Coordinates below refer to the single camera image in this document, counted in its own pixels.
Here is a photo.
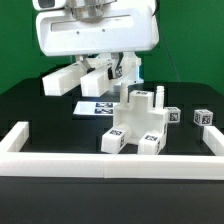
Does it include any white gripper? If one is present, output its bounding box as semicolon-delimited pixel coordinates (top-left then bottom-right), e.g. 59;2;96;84
36;3;159;80

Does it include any white chair back frame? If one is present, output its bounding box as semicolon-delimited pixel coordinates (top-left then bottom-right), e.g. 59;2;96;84
42;52;141;97

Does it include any white chair seat part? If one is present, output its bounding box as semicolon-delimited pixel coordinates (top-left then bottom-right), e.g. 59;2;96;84
113;83;168;145

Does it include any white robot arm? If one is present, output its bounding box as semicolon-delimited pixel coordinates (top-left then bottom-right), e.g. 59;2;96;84
32;0;159;95

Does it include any white tag sheet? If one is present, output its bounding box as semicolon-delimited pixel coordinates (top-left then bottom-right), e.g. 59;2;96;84
74;101;117;116

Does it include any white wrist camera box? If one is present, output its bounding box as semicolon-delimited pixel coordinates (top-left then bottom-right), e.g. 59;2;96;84
32;0;66;11

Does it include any white U-shaped fence frame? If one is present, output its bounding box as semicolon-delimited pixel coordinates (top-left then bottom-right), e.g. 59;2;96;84
0;122;224;180

